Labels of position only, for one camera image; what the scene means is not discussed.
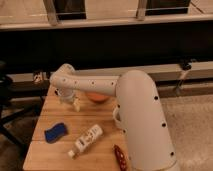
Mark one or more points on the white ceramic cup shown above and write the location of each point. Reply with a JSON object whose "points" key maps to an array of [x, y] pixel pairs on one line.
{"points": [[116, 118]]}

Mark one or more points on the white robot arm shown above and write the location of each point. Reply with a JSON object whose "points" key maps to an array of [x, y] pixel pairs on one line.
{"points": [[142, 118]]}

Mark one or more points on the small white black device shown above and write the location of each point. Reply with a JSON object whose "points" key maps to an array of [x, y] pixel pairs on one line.
{"points": [[40, 76]]}

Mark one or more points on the black table clamp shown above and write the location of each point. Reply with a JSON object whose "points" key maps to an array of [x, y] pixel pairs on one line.
{"points": [[185, 69]]}

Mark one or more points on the white plastic bottle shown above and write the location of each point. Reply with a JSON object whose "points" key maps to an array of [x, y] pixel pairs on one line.
{"points": [[86, 140]]}

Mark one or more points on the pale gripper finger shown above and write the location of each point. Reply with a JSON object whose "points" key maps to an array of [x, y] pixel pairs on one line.
{"points": [[76, 105]]}

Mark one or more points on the red patterned pocket knife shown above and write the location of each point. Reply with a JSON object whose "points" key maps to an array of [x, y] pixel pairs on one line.
{"points": [[120, 158]]}

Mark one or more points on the orange bowl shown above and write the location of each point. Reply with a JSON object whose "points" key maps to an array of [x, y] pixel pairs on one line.
{"points": [[97, 98]]}

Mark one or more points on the blue sponge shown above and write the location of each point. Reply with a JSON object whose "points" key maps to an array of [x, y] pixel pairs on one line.
{"points": [[55, 133]]}

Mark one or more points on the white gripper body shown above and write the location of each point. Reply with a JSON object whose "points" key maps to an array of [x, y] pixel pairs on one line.
{"points": [[65, 95]]}

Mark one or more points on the black office chair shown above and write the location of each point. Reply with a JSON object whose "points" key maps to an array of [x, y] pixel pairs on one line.
{"points": [[5, 101]]}

